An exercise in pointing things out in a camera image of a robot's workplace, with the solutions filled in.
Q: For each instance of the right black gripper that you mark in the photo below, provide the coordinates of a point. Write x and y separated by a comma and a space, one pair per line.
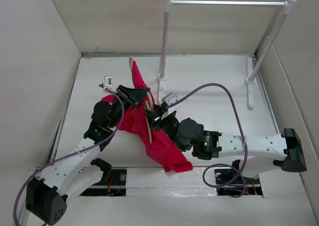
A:
156, 115

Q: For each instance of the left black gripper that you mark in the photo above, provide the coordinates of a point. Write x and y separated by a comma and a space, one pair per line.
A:
132, 97

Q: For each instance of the beige wooden hanger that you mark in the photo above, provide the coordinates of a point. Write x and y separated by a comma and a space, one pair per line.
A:
148, 105

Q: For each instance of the red t shirt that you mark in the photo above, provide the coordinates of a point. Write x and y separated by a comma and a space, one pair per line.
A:
162, 150

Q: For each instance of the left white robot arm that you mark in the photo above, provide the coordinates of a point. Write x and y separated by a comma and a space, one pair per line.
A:
48, 197

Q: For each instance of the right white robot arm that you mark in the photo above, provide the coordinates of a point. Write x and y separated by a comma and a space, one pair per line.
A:
264, 154

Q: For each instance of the white metal clothes rack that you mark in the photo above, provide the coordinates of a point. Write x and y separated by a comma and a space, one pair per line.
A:
251, 70

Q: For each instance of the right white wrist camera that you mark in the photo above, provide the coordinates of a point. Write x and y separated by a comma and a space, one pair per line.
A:
170, 104

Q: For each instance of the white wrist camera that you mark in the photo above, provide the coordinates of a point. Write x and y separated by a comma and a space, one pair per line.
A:
107, 83
170, 104

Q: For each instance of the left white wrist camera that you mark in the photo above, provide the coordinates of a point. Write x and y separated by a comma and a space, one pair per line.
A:
107, 83

